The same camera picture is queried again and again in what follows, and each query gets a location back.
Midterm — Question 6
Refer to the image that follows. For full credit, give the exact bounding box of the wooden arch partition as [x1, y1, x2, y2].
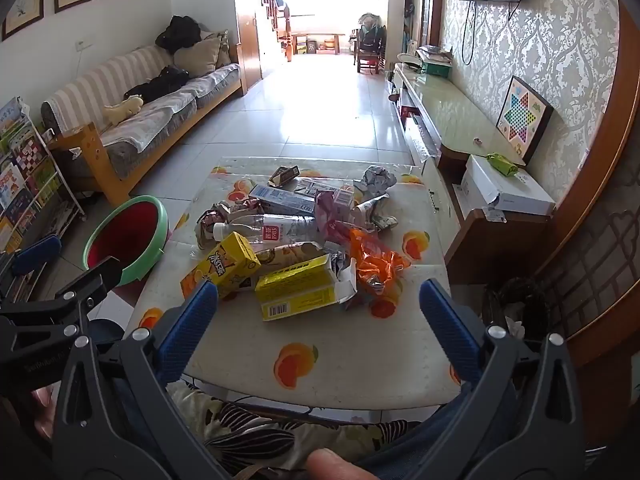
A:
[545, 0, 640, 371]

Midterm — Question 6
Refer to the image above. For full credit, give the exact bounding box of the brown cardboard box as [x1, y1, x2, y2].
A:
[268, 165, 301, 189]

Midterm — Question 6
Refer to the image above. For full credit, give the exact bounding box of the clear plastic bottle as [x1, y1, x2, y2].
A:
[212, 213, 321, 247]

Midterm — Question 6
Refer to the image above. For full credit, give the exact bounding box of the beige pillow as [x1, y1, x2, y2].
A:
[172, 35, 223, 78]

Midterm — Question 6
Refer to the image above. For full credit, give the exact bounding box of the wooden staircase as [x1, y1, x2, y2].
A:
[232, 0, 292, 81]

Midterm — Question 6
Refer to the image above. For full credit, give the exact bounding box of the yellow barcode carton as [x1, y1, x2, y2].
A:
[254, 254, 359, 322]

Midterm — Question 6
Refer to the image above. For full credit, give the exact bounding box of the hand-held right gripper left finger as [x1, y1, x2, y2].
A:
[51, 280, 231, 480]

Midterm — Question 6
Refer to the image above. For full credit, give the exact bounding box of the white metal book rack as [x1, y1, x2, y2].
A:
[0, 97, 86, 306]

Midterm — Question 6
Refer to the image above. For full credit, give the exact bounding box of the black flat clothing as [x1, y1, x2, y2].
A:
[124, 65, 190, 104]

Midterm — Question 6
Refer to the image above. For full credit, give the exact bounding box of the striped wooden sofa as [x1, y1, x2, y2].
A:
[41, 42, 248, 206]

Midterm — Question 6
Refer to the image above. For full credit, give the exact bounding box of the wooden chair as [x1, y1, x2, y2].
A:
[355, 12, 388, 75]

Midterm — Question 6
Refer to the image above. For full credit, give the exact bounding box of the small yellow snack box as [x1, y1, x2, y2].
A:
[194, 231, 262, 297]

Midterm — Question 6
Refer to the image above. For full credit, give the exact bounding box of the dark wicker basket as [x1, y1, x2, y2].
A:
[482, 277, 548, 343]

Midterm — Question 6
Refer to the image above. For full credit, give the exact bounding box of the green red plastic basin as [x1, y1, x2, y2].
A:
[82, 196, 171, 288]

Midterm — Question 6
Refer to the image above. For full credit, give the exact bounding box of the low wooden bench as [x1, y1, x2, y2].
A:
[290, 32, 346, 56]

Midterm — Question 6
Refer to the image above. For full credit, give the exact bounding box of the long television cabinet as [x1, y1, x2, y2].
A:
[390, 62, 556, 271]

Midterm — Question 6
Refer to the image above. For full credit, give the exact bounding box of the cream plush toy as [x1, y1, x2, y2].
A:
[103, 95, 145, 127]

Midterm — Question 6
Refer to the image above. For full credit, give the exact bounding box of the white cardboard box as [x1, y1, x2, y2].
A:
[452, 154, 557, 218]

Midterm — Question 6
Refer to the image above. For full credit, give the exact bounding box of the person's right hand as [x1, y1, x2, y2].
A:
[306, 447, 382, 480]

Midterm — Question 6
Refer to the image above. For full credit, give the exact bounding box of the black hanging cable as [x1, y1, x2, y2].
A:
[461, 0, 476, 66]

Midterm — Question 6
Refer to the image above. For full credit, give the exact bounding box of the black bundled clothing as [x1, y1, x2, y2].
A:
[155, 15, 202, 53]

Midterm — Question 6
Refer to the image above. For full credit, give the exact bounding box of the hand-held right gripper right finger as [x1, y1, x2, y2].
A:
[419, 278, 586, 480]

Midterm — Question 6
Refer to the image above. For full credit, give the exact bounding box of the green book stack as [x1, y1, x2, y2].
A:
[415, 45, 454, 79]

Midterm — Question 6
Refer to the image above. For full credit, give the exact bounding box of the floral patterned clothing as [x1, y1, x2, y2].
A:
[165, 380, 426, 480]

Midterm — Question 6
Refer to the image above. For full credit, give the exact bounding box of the green packet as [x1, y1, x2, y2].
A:
[486, 152, 521, 177]

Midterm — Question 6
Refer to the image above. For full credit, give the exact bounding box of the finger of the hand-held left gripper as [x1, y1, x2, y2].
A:
[0, 256, 124, 341]
[10, 234, 63, 278]

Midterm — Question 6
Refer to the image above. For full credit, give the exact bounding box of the patterned pillow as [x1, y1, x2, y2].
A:
[215, 30, 232, 68]

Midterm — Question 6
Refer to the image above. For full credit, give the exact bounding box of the red silver foil wrapper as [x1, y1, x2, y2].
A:
[196, 199, 266, 250]

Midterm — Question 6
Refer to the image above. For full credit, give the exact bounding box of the star checkers board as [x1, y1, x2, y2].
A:
[495, 76, 554, 158]

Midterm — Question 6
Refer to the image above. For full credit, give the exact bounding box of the pink foil wrapper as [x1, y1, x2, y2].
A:
[322, 220, 361, 252]

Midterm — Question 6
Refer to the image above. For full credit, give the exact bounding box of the blue white milk carton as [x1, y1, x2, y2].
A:
[248, 184, 321, 218]

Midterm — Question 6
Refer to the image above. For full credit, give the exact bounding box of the orange snack wrapper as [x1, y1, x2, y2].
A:
[348, 228, 412, 297]

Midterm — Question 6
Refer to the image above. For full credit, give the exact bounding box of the pink snack box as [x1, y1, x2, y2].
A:
[314, 186, 357, 236]

